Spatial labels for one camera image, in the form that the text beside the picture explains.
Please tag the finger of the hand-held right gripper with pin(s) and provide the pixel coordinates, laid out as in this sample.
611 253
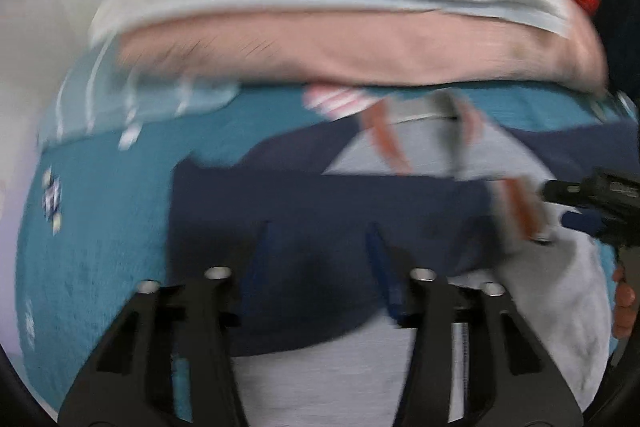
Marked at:
582 223
562 193

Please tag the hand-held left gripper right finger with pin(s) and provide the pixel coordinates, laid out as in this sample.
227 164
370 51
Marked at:
382 267

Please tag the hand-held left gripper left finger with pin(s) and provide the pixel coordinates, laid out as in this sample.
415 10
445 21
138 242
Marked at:
256 257

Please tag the navy and grey sweatshirt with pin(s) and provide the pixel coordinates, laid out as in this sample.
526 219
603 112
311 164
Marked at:
325 207

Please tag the person's right hand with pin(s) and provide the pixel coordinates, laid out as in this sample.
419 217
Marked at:
625 302

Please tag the teal quilted bedspread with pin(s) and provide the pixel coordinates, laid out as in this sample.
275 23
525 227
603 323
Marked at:
100 232

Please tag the pink pillow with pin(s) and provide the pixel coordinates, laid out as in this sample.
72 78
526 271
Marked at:
400 52

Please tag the light blue striped pillow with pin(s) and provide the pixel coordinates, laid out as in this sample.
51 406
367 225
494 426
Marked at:
100 107

